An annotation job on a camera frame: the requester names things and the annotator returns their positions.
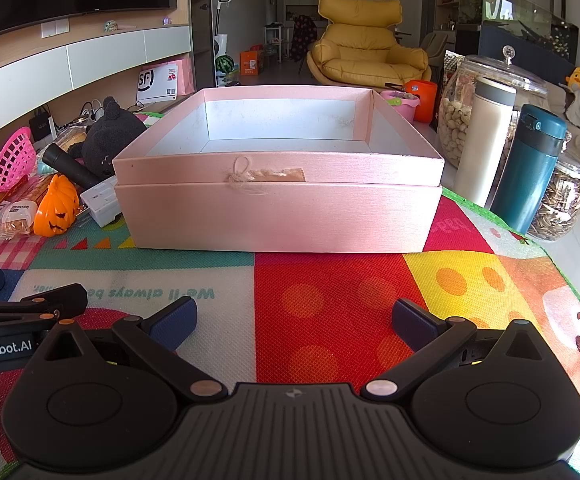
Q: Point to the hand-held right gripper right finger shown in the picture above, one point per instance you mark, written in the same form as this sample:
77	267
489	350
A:
413	322

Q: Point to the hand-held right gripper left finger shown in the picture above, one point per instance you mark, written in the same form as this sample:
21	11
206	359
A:
170	321

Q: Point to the labelled packaged bread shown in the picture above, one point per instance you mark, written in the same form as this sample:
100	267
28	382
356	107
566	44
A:
10	215

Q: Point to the orange pumpkin toy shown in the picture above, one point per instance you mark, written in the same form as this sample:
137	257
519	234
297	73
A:
55	210

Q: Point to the white adapter box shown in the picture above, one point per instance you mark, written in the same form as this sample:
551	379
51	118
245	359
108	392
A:
101	200

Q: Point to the pink plastic basket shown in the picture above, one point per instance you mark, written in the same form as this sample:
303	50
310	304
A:
12	160

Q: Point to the black flashlight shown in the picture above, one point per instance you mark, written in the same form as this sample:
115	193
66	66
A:
70	167

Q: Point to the pink cardboard box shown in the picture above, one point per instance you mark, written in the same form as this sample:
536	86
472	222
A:
280	220

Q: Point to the plain packaged bread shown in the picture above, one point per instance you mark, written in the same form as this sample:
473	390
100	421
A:
72	136

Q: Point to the black plush cat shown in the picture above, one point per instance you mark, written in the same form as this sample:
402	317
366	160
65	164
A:
112	140

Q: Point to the colourful printed play mat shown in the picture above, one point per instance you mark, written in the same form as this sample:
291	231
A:
330	300

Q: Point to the black router box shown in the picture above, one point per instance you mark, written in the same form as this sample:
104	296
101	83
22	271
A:
42	124

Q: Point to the teal thermos bottle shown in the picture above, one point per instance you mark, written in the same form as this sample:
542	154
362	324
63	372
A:
524	180

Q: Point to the small sunflower seed jar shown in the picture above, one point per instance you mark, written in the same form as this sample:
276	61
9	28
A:
557	205

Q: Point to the white thermos bottle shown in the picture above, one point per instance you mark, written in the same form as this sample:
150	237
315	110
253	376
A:
482	150

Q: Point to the large glass nut jar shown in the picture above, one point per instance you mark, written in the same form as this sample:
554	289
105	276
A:
452	115

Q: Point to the orange pumpkin bucket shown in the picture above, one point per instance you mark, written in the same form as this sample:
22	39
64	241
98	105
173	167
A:
424	102

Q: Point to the pink toy bucket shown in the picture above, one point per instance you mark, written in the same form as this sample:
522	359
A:
399	102

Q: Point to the white courier envelope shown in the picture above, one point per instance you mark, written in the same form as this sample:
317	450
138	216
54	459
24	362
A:
157	82

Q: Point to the pink paper bag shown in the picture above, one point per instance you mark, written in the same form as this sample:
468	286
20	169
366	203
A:
186	77

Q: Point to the watermelon ball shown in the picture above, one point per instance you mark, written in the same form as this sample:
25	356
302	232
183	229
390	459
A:
224	64

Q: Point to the orange cardboard box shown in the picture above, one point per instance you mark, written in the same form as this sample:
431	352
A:
251	62

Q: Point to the yellow leather armchair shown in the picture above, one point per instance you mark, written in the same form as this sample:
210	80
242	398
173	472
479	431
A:
364	55

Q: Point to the white stick vacuum cleaner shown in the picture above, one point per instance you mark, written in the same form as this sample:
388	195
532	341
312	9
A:
218	20

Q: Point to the chair with floral cover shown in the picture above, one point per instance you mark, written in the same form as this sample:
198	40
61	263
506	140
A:
302	37

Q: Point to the glass fish tank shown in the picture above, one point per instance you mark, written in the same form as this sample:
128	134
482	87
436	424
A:
519	15

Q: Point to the white wall switch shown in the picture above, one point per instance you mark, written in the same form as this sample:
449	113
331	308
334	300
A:
55	27

